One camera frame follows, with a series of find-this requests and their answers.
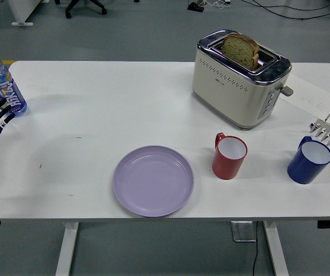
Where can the purple plate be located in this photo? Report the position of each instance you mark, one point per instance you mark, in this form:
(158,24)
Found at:
(153,181)

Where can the blue-label drink bottle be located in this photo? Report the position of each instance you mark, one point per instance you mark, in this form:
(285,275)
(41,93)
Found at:
(1,77)

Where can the white desk leg foot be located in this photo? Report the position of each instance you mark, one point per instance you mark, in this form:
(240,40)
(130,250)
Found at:
(24,20)

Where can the white table leg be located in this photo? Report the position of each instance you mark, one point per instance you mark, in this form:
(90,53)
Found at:
(67,247)
(275,247)

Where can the black office chair base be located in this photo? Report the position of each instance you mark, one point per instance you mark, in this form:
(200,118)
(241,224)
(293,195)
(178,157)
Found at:
(84,5)

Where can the red mug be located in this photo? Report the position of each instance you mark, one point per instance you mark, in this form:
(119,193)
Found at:
(225,168)

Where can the black floor device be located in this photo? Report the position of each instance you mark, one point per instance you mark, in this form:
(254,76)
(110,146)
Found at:
(196,7)

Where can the cream and chrome toaster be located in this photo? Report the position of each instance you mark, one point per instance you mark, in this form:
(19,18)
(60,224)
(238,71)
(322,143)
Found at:
(234,97)

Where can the brown bread slice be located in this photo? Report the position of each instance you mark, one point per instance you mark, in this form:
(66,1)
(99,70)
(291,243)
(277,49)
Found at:
(238,50)

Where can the metal box under table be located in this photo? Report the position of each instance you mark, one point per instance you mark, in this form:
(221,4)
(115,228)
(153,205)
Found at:
(243,231)

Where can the blue mug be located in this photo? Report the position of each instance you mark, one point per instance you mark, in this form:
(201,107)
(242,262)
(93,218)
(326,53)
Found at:
(301,169)

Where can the white paper sheet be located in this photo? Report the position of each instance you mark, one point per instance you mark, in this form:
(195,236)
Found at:
(311,92)

